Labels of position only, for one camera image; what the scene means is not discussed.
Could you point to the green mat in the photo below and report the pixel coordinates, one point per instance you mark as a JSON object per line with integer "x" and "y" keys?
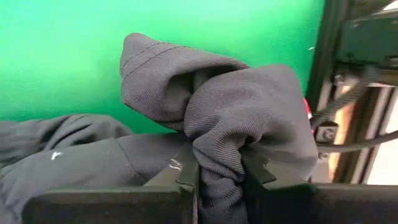
{"x": 62, "y": 62}

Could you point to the dark grey ribbed garment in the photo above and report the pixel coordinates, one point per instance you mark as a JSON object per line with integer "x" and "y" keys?
{"x": 242, "y": 109}

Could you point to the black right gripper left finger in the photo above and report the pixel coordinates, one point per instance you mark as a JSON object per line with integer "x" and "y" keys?
{"x": 109, "y": 205}

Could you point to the metal bolt bracket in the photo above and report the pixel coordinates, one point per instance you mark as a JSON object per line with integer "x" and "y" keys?
{"x": 326, "y": 134}

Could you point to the black mounting block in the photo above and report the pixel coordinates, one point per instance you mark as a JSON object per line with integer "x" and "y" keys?
{"x": 367, "y": 40}

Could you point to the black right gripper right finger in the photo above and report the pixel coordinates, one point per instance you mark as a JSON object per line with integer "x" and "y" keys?
{"x": 311, "y": 205}

